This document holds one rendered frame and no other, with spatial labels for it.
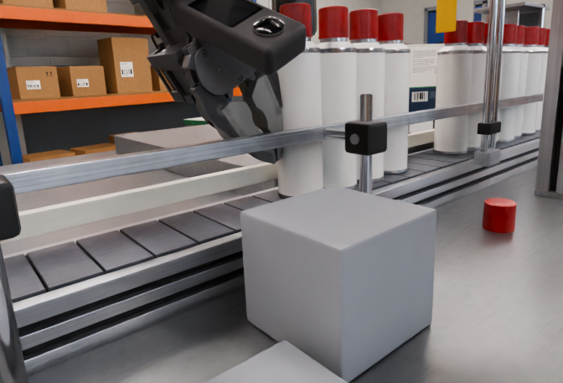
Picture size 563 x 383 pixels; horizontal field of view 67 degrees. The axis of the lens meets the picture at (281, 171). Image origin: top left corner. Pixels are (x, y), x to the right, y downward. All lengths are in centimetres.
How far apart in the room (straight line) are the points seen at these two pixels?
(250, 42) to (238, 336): 22
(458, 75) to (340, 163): 29
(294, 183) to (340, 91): 11
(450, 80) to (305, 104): 32
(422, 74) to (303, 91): 53
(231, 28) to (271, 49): 4
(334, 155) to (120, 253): 25
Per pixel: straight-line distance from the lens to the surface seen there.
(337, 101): 48
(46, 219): 40
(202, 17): 36
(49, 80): 401
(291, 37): 33
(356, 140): 39
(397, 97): 57
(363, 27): 52
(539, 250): 51
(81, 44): 499
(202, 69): 38
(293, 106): 44
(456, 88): 71
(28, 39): 481
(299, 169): 45
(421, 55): 95
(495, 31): 64
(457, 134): 72
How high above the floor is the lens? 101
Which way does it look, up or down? 13 degrees down
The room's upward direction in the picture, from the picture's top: 2 degrees counter-clockwise
